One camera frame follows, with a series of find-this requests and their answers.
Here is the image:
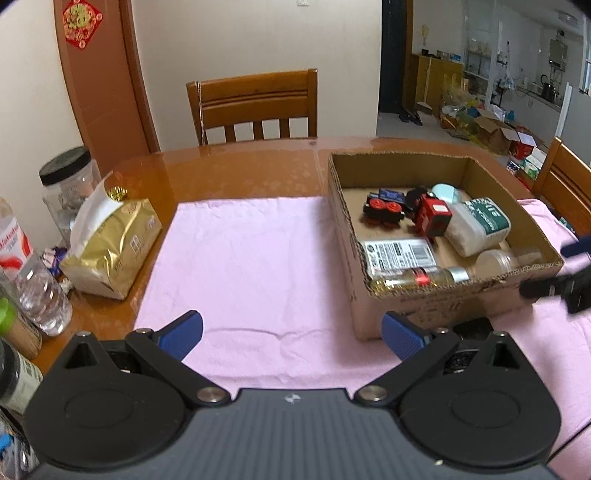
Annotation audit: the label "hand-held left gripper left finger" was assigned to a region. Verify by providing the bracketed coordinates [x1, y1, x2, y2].
[60, 310, 232, 409]

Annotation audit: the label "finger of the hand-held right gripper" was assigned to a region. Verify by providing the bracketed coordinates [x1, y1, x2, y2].
[562, 235, 591, 259]
[519, 271, 591, 315]

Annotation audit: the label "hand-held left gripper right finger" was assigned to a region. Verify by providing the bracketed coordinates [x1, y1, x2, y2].
[353, 311, 536, 409]

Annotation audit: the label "clear plastic bottle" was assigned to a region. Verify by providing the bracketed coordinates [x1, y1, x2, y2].
[475, 247, 543, 278]

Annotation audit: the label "glass bottle yellow liquid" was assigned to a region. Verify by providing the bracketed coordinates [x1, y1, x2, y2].
[369, 266, 471, 296]

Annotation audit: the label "packet printed label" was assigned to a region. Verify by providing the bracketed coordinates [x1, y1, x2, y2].
[363, 237, 438, 278]

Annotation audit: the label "white bottle green label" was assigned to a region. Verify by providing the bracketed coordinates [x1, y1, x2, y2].
[444, 197, 512, 258]

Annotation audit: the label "cardboard box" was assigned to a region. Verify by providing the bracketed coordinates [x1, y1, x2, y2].
[327, 150, 565, 341]

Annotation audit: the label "red toy train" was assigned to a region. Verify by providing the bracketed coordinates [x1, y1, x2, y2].
[405, 186, 453, 238]

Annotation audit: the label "wooden side chair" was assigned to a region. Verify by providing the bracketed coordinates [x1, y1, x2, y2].
[531, 137, 591, 236]

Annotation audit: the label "pink cloth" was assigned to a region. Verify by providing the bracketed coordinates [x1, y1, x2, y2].
[134, 196, 591, 480]

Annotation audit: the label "red carton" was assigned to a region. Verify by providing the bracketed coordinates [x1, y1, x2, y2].
[510, 138, 539, 161]

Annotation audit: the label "gold tissue pack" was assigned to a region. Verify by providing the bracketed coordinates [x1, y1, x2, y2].
[60, 173, 163, 301]

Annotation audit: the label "light blue round case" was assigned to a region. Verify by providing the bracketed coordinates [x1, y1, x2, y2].
[431, 183, 462, 204]

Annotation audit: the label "open brown carton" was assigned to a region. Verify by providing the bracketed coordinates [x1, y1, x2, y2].
[475, 108, 533, 154]

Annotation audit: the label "purple wrapped candies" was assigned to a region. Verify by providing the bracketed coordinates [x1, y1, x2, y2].
[43, 247, 73, 290]

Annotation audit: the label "toothpick jar green lid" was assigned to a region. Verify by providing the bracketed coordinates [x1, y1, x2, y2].
[0, 298, 42, 361]

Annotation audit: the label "jar with dark lid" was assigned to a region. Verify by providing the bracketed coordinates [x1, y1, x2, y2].
[0, 339, 44, 416]

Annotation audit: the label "pile of floor clutter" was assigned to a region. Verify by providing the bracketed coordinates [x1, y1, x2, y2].
[438, 74, 550, 182]

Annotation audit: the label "clear water bottle red label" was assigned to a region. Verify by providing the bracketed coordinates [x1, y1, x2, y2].
[0, 198, 73, 337]

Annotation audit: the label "white water heater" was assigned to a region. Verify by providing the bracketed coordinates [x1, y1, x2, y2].
[549, 30, 569, 71]

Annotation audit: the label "clear plastic packaging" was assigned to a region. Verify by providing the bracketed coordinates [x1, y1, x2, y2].
[0, 408, 40, 480]

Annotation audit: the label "clear jar black lid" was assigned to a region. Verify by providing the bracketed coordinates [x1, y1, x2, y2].
[39, 146, 102, 236]

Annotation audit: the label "white kitchen shelf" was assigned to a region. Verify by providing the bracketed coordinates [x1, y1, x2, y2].
[464, 37, 493, 94]

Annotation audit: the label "white broom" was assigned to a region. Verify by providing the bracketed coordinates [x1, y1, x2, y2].
[417, 58, 435, 114]

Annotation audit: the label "yellow wooden cabinet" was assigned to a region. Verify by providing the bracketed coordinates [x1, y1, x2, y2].
[409, 53, 465, 114]

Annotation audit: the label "wooden slat-back chair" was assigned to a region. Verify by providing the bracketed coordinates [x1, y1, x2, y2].
[187, 69, 319, 147]

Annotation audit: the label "brown wooden door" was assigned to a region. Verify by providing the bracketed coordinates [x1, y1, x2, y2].
[53, 0, 160, 162]

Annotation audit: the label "dark blue door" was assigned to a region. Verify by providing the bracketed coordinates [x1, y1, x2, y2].
[379, 0, 408, 114]

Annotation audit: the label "red door decoration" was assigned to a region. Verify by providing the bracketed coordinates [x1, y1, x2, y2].
[61, 1, 103, 49]

